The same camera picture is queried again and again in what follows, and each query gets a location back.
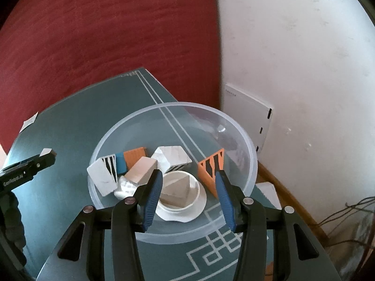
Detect person's left hand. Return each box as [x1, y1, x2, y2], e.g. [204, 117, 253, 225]
[0, 192, 27, 249]

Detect grey paper card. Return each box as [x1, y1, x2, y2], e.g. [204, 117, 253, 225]
[20, 112, 39, 132]

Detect large white striped wedge block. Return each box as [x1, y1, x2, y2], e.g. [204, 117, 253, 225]
[151, 146, 192, 173]

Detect white wall box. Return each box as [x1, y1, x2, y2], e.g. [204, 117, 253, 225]
[224, 83, 273, 153]

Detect clear plastic bowl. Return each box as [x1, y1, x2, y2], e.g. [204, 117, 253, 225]
[87, 102, 258, 245]

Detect blue wooden block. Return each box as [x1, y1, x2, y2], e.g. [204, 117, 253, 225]
[115, 152, 128, 174]

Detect dark cables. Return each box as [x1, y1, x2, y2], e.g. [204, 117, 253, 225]
[318, 196, 375, 246]

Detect green table mat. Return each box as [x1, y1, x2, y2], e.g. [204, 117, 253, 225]
[0, 67, 331, 281]

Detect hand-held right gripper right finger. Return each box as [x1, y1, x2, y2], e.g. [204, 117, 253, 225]
[215, 170, 342, 281]

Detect red quilted blanket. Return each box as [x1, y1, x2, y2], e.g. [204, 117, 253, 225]
[0, 0, 225, 153]

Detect plain wooden block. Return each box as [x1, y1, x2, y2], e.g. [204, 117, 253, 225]
[160, 176, 191, 208]
[124, 156, 159, 185]

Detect small white striped wedge block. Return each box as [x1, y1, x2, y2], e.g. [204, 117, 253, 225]
[87, 155, 119, 196]

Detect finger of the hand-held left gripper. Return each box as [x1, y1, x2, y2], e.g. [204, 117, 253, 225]
[31, 149, 56, 175]

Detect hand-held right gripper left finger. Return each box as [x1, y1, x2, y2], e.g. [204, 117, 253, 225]
[37, 169, 164, 281]

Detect white charger plug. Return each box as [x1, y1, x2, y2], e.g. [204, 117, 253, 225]
[114, 177, 139, 201]

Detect orange striped wedge block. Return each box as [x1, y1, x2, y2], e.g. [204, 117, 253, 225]
[198, 149, 225, 199]
[123, 148, 146, 170]

